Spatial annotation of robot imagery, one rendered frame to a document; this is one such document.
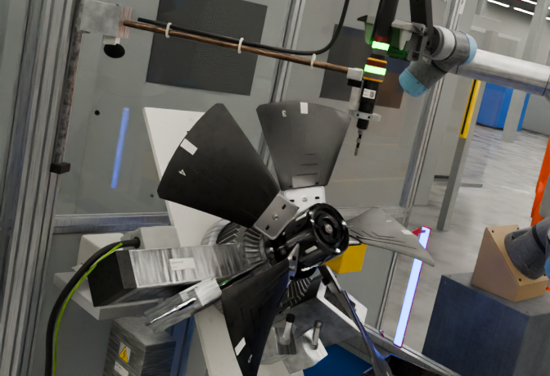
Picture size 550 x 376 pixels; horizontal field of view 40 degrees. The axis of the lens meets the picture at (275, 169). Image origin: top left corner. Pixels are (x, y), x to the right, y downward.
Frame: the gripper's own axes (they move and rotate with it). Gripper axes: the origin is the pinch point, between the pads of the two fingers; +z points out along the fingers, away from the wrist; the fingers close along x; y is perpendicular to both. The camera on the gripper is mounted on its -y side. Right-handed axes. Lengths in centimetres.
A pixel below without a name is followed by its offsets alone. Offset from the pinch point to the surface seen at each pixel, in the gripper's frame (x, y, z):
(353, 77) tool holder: 2.2, 12.9, 1.2
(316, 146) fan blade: 10.9, 30.1, -1.5
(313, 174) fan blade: 7.2, 35.9, 1.7
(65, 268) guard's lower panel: 71, 80, 22
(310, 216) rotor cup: -3.8, 41.8, 12.1
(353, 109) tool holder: 1.0, 19.6, 0.4
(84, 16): 52, 12, 38
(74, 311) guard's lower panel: 71, 94, 17
